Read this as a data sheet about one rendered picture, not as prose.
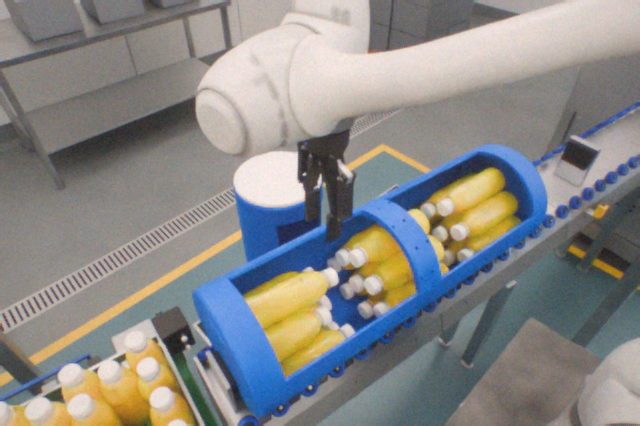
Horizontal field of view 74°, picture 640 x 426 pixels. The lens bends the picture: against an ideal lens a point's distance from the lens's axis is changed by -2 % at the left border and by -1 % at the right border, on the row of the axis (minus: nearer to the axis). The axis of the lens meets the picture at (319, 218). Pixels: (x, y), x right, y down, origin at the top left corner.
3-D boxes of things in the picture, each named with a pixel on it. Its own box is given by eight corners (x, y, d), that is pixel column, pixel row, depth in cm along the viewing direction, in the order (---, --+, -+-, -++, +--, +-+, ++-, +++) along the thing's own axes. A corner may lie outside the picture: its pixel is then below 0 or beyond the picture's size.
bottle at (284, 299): (241, 314, 88) (317, 278, 96) (257, 339, 84) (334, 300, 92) (238, 292, 83) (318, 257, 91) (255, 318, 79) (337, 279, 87)
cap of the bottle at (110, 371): (103, 366, 84) (99, 362, 83) (123, 363, 84) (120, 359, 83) (99, 385, 81) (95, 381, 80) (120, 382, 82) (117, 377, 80)
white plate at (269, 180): (220, 198, 128) (220, 201, 129) (310, 211, 124) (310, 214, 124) (250, 146, 147) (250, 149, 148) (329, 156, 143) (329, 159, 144)
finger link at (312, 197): (306, 194, 78) (304, 192, 78) (306, 222, 83) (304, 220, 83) (320, 188, 79) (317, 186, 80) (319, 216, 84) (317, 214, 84)
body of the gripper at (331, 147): (362, 126, 65) (357, 175, 71) (329, 103, 69) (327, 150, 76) (322, 142, 61) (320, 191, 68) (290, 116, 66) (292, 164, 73)
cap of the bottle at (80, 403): (68, 407, 78) (64, 403, 77) (89, 393, 80) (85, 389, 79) (75, 423, 76) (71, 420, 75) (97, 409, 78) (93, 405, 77)
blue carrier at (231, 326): (530, 254, 122) (564, 173, 103) (267, 443, 86) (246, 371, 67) (454, 204, 140) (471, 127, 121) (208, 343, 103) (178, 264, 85)
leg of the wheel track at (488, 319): (475, 364, 200) (519, 282, 156) (467, 371, 197) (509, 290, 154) (465, 355, 203) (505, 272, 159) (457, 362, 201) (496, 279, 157)
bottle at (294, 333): (236, 352, 78) (320, 304, 85) (228, 345, 84) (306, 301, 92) (252, 386, 78) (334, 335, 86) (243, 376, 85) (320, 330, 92)
